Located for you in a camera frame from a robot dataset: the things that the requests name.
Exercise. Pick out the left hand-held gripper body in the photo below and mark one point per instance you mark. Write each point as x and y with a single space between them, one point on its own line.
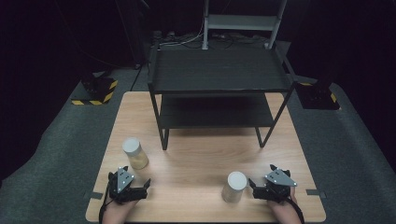
124 186

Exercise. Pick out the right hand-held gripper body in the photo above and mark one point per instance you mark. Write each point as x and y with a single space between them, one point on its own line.
277 185

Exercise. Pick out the yellowish glass jar white lid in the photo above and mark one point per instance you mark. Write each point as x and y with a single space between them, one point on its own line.
136 155

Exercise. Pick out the pale glass jar white lid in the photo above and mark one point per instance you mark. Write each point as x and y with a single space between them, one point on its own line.
234 186

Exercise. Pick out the black two-tier shelf rack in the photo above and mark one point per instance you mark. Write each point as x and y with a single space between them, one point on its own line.
218 71

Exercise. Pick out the person's left hand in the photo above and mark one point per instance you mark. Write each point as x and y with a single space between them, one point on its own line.
118 213

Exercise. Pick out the person's right hand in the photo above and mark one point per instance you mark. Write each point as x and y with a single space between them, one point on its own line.
283 211

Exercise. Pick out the black stand base striped tape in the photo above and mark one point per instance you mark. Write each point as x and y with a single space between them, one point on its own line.
96 90
317 95

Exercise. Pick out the grey metal stand frame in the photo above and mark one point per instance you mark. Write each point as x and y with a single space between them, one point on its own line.
243 22

